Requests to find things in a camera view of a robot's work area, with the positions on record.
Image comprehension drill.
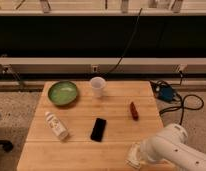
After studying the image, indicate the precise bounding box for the white rectangular sponge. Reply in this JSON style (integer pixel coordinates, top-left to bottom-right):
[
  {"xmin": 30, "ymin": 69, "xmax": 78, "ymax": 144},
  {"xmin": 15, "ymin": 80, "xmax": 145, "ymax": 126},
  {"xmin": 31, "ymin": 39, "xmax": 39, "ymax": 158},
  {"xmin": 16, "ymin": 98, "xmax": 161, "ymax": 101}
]
[{"xmin": 126, "ymin": 143, "xmax": 141, "ymax": 170}]

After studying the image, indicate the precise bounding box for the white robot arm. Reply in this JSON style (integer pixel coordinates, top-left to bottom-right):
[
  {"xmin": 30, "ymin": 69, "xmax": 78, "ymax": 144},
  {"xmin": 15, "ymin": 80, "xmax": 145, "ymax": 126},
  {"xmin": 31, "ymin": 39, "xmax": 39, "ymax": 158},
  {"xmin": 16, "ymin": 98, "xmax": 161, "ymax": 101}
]
[{"xmin": 136, "ymin": 124, "xmax": 206, "ymax": 171}]

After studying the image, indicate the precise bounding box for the green ceramic bowl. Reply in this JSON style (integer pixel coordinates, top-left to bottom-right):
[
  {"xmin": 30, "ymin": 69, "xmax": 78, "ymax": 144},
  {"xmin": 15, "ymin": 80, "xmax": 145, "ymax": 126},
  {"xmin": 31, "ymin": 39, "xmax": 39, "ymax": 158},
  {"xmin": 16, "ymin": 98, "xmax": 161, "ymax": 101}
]
[{"xmin": 48, "ymin": 81, "xmax": 78, "ymax": 106}]

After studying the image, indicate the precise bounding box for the dark red small object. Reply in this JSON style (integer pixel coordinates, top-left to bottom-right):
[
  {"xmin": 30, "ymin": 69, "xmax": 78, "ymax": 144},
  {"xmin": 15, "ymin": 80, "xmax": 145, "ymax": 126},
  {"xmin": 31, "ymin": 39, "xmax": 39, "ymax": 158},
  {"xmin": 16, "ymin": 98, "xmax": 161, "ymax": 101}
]
[{"xmin": 130, "ymin": 102, "xmax": 139, "ymax": 121}]

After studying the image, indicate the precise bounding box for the black smartphone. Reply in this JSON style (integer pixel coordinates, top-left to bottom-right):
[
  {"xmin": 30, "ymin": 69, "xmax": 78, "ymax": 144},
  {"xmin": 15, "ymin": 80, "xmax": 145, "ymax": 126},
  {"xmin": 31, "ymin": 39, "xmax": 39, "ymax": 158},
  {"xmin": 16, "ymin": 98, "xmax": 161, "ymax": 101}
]
[{"xmin": 90, "ymin": 118, "xmax": 106, "ymax": 142}]

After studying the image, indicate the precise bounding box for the blue power box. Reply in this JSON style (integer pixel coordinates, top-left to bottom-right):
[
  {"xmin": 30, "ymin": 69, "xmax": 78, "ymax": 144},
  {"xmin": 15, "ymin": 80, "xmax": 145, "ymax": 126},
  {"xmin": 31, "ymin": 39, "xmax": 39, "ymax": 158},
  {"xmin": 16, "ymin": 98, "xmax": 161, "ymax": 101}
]
[{"xmin": 158, "ymin": 86, "xmax": 174, "ymax": 102}]

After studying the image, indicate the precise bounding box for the white plastic bottle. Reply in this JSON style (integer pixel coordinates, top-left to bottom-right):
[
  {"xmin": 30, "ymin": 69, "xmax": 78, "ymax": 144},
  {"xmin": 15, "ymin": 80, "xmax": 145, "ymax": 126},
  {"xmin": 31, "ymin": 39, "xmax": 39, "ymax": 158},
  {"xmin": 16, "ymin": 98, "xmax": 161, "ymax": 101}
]
[{"xmin": 45, "ymin": 112, "xmax": 68, "ymax": 141}]

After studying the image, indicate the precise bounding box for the black chair base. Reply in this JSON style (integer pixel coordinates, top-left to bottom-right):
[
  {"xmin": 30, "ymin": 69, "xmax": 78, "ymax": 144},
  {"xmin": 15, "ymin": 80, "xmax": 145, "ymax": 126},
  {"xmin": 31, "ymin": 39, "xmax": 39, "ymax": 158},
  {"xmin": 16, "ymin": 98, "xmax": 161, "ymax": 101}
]
[{"xmin": 0, "ymin": 140, "xmax": 13, "ymax": 152}]

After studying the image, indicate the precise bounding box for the black floor cable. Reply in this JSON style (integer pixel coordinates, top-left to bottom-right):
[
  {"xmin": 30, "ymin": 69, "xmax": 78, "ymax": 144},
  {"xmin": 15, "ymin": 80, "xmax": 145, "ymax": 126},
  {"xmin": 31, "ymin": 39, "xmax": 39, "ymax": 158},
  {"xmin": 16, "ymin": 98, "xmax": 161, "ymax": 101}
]
[{"xmin": 149, "ymin": 79, "xmax": 205, "ymax": 126}]

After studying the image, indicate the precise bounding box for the white wall outlet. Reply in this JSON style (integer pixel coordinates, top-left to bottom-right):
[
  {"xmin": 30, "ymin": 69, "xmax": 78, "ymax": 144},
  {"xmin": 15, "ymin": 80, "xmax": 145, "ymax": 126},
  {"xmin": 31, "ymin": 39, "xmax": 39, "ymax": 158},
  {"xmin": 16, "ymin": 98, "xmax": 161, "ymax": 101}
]
[{"xmin": 93, "ymin": 66, "xmax": 98, "ymax": 72}]

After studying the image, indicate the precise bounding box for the black hanging cable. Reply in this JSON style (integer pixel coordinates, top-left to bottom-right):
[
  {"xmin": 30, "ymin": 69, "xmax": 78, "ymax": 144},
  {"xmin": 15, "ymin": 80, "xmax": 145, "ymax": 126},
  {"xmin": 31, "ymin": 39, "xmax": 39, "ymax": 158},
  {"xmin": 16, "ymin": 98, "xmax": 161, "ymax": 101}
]
[{"xmin": 103, "ymin": 7, "xmax": 144, "ymax": 78}]

